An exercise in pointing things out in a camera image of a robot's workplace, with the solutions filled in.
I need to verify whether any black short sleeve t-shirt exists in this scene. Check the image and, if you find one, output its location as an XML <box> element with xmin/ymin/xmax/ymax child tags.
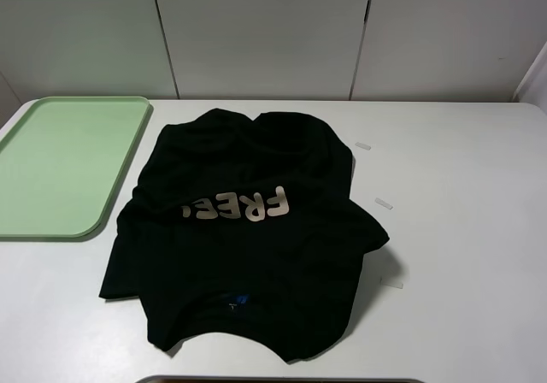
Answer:
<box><xmin>99</xmin><ymin>109</ymin><xmax>389</xmax><ymax>362</ymax></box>

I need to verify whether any light green plastic tray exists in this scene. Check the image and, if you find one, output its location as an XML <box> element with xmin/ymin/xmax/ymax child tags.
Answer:
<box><xmin>1</xmin><ymin>97</ymin><xmax>152</xmax><ymax>240</ymax></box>

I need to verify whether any white tape strip far right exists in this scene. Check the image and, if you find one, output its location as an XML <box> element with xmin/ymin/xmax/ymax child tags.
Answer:
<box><xmin>356</xmin><ymin>142</ymin><xmax>372</xmax><ymax>150</ymax></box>

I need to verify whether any white tape strip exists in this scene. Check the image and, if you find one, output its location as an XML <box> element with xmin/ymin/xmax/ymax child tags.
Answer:
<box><xmin>356</xmin><ymin>142</ymin><xmax>372</xmax><ymax>150</ymax></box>
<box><xmin>380</xmin><ymin>277</ymin><xmax>403</xmax><ymax>289</ymax></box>

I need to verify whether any white tape strip mid right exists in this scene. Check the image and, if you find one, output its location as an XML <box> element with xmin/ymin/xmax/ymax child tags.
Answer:
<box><xmin>374</xmin><ymin>197</ymin><xmax>393</xmax><ymax>210</ymax></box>

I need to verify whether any white tape strip near right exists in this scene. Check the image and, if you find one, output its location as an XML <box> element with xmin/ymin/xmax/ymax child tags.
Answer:
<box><xmin>380</xmin><ymin>277</ymin><xmax>403</xmax><ymax>289</ymax></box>

